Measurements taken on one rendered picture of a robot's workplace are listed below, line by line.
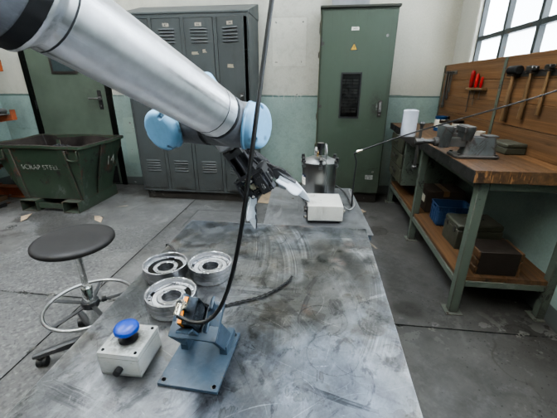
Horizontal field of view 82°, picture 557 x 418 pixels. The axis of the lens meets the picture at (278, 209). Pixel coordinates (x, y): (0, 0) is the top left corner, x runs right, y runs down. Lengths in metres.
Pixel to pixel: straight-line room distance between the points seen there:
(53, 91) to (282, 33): 2.86
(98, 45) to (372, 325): 0.62
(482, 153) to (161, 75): 1.89
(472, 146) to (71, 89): 4.28
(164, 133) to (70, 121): 4.33
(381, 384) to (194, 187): 3.31
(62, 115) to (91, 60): 4.60
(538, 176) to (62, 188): 3.88
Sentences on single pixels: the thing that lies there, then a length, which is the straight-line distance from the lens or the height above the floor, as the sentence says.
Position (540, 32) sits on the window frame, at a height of 1.55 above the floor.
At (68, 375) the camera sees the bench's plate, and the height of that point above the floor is 0.80.
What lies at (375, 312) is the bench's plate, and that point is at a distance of 0.73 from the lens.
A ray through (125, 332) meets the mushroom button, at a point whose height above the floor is 0.87.
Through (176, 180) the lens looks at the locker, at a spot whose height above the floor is 0.23.
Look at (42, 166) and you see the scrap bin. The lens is 3.94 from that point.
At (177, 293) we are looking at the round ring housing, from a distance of 0.75.
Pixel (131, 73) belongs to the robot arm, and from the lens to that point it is 0.38.
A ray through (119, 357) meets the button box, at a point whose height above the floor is 0.84.
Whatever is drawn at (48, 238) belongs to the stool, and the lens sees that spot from 1.72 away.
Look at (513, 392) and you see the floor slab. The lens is 1.89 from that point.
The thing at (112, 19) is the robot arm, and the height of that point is 1.30.
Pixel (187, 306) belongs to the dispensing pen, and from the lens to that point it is 0.53.
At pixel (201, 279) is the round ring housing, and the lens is 0.78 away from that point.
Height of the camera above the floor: 1.25
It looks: 22 degrees down
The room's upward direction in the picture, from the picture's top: straight up
